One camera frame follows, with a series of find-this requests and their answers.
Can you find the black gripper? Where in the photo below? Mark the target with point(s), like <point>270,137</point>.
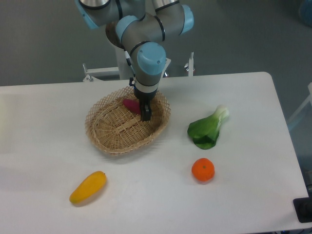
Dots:
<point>144,94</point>

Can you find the purple sweet potato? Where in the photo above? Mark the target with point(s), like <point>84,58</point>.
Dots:
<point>132,105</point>

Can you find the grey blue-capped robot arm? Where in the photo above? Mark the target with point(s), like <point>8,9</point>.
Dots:
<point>140,35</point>

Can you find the woven wicker basket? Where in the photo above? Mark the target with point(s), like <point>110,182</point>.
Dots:
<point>114,129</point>

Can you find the green bok choy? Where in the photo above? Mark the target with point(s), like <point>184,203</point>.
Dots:
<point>205,132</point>

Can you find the orange tangerine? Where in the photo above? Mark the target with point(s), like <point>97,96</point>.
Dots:
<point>203,169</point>

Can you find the yellow mango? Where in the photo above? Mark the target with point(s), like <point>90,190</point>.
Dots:
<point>88,187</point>

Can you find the black device at table edge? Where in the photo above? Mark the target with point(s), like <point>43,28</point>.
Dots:
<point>303,209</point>

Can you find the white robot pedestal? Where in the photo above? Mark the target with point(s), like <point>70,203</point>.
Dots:
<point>122,55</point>

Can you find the white metal base frame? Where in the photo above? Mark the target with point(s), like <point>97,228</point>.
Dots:
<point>91,74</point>

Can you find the white frame right edge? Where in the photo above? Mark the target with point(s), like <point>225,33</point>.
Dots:
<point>308,100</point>

